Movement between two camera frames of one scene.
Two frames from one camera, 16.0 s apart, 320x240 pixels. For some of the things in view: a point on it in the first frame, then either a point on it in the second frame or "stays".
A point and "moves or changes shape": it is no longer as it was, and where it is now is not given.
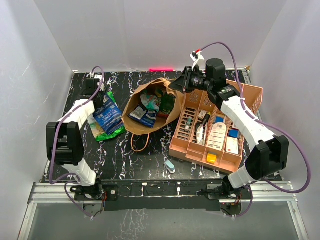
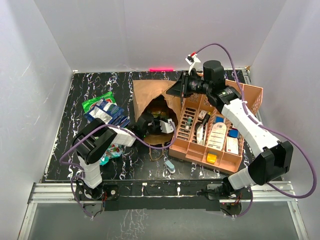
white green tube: [188, 123] stays
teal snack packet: [151, 102] → [114, 151]
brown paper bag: [133, 102] moves or changes shape
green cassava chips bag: [99, 133] moves or changes shape
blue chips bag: [146, 117] → [111, 113]
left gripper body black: [101, 95] → [155, 127]
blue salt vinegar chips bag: [108, 114] moves or changes shape
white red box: [232, 145] stays
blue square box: [234, 133] stays
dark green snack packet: [167, 103] → [160, 114]
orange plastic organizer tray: [201, 135] stays
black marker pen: [207, 116] stays
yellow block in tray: [211, 158] stays
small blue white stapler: [170, 166] stays
